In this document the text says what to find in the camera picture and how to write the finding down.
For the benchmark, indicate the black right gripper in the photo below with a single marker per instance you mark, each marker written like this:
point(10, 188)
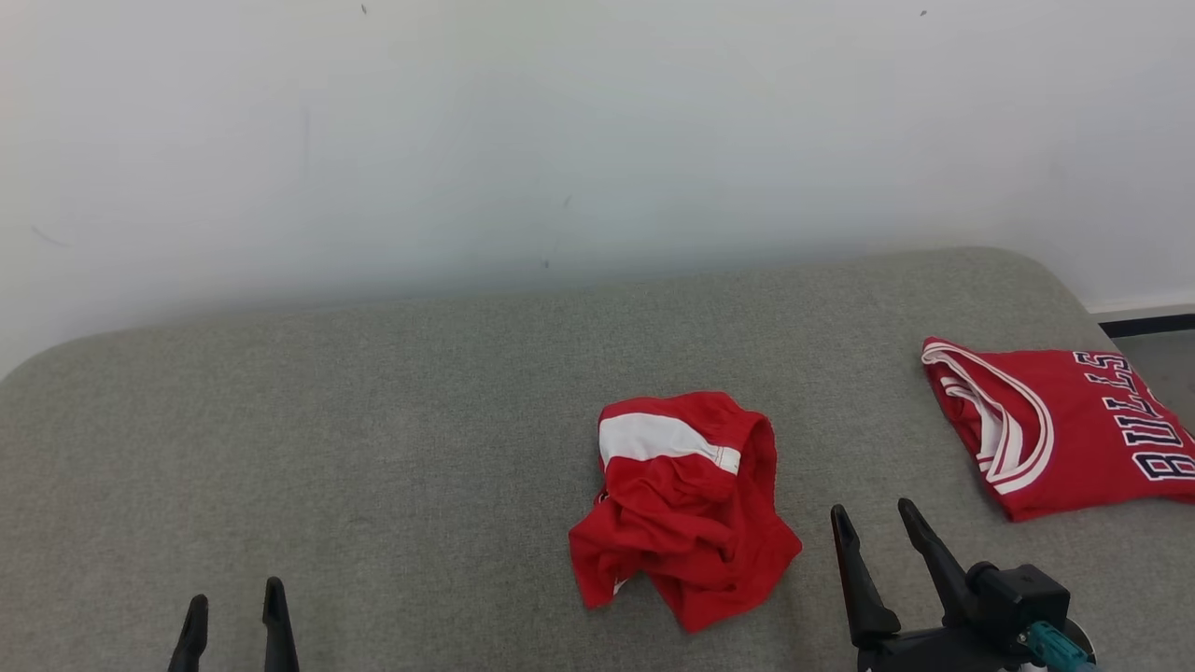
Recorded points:
point(934, 653)

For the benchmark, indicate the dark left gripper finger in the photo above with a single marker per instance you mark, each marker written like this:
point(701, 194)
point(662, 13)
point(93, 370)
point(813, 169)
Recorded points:
point(277, 635)
point(191, 644)

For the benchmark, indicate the red shorts with white stripe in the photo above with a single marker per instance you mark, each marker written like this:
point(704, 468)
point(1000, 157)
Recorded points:
point(691, 523)

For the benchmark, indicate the red and white basketball jersey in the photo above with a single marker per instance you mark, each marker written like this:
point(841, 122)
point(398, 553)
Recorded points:
point(1074, 439)

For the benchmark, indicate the grey upholstered sofa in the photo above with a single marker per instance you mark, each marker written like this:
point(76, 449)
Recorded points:
point(373, 448)

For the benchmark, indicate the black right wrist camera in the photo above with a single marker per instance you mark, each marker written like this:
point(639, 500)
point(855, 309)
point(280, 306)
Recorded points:
point(1022, 593)

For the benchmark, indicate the white and black wall baseboard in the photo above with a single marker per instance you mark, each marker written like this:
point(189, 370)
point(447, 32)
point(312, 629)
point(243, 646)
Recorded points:
point(1153, 317)

